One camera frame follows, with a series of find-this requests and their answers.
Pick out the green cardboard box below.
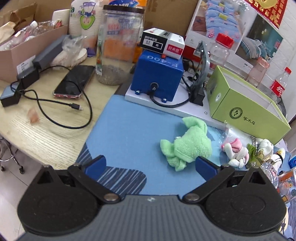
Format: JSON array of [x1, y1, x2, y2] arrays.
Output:
[[206, 66, 291, 145]]

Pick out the clear zip bag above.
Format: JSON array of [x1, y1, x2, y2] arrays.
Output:
[[223, 124, 255, 147]]

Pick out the textured clear glass cup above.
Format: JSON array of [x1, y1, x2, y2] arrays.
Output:
[[260, 162, 278, 188]]

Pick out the black smartphone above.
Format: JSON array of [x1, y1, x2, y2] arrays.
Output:
[[53, 65, 95, 99]]

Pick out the printed clear glass mug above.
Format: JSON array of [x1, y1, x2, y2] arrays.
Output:
[[277, 167, 295, 203]]

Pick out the cardboard box with bottles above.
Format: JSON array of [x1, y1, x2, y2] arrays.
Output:
[[1, 21, 68, 83]]

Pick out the bedding poster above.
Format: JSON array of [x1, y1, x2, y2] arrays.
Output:
[[185, 1, 287, 72]]

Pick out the pink clear plastic bottle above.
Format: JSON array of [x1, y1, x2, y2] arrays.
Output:
[[246, 57, 270, 87]]

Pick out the black power adapter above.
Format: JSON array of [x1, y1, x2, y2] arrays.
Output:
[[17, 66, 40, 90]]

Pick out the pink white sock bundle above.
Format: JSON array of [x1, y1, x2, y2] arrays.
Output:
[[221, 138, 249, 169]]

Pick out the cola bottle red label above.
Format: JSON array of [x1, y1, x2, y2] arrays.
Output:
[[270, 67, 292, 104]]

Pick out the orange white detergent bag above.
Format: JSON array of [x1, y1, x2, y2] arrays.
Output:
[[103, 1, 147, 63]]

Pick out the white sock colourful dots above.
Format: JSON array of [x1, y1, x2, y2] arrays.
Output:
[[272, 148, 286, 169]]

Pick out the green fuzzy toy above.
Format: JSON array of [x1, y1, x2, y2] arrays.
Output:
[[246, 144, 257, 168]]

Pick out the red cap clear jar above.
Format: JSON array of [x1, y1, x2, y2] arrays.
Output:
[[209, 33, 234, 70]]

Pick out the tall clear plastic jar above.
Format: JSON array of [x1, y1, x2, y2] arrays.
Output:
[[95, 5, 144, 85]]

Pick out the blue table cloth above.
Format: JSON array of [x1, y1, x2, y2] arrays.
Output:
[[75, 94, 296, 241]]

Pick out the blue metal machine box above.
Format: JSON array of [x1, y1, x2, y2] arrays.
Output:
[[130, 50, 184, 101]]

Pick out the white machine base plate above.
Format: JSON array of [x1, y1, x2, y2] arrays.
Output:
[[124, 81, 227, 130]]

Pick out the white cream sock bundle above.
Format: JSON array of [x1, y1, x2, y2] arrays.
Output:
[[255, 138, 273, 162]]

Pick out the white black small carton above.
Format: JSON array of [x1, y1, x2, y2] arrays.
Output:
[[140, 28, 185, 60]]

